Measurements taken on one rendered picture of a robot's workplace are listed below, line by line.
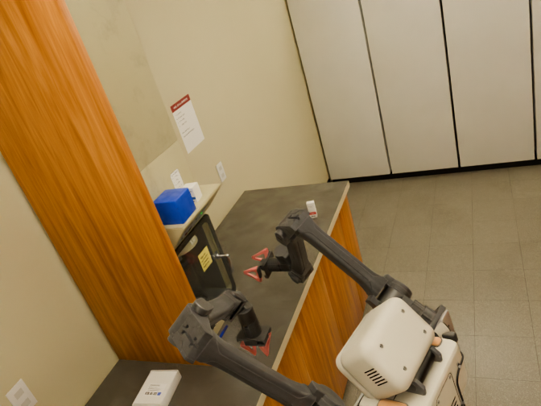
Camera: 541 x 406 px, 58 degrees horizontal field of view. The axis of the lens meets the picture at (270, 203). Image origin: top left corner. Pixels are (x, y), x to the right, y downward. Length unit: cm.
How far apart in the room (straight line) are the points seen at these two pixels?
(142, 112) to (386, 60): 303
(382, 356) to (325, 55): 362
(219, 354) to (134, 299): 83
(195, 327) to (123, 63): 96
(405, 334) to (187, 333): 52
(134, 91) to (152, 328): 87
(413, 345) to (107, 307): 120
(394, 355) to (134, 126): 108
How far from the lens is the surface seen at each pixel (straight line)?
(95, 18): 168
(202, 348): 108
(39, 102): 162
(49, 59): 153
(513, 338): 313
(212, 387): 187
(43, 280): 196
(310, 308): 228
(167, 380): 193
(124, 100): 169
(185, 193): 170
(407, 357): 123
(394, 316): 125
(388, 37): 441
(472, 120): 459
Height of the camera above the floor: 221
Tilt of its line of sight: 26 degrees down
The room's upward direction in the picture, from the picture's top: 18 degrees counter-clockwise
